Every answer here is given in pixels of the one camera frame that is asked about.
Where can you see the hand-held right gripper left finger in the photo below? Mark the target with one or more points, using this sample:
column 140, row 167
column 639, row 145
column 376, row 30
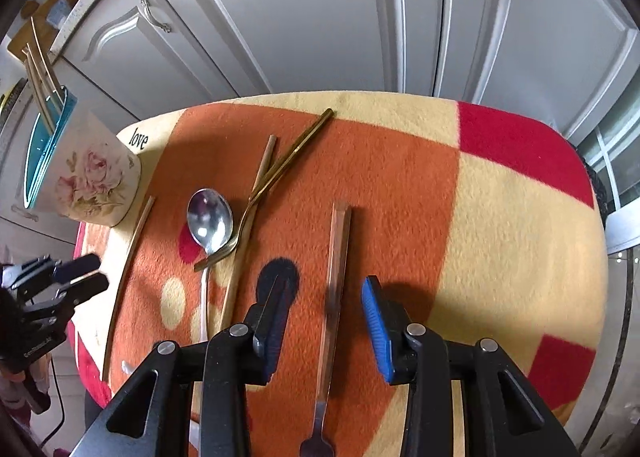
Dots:
column 277, row 332

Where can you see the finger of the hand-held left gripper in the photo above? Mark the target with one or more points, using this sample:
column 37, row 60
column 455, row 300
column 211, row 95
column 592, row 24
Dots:
column 87, row 287
column 80, row 264

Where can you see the silver metal spoon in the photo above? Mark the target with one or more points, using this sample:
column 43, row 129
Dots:
column 210, row 222

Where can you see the white plastic spoon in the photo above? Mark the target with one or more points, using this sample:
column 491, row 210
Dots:
column 127, row 367

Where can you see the orange red printed blanket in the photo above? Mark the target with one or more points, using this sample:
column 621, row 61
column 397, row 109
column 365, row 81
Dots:
column 500, row 212

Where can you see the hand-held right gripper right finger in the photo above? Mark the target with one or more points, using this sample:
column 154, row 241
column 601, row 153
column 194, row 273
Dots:
column 377, row 332

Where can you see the gold metal fork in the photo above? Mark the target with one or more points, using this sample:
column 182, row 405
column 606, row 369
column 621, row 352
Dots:
column 300, row 144

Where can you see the blue white packet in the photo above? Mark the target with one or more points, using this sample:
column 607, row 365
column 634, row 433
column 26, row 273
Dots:
column 60, row 9

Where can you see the gold chopstick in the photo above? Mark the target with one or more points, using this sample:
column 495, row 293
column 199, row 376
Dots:
column 265, row 162

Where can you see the wooden chopstick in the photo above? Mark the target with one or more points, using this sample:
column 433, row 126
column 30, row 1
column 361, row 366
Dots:
column 42, row 79
column 45, row 59
column 337, row 247
column 37, row 92

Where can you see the white floral holder teal insert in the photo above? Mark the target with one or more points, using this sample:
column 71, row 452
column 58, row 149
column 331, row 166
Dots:
column 95, row 172

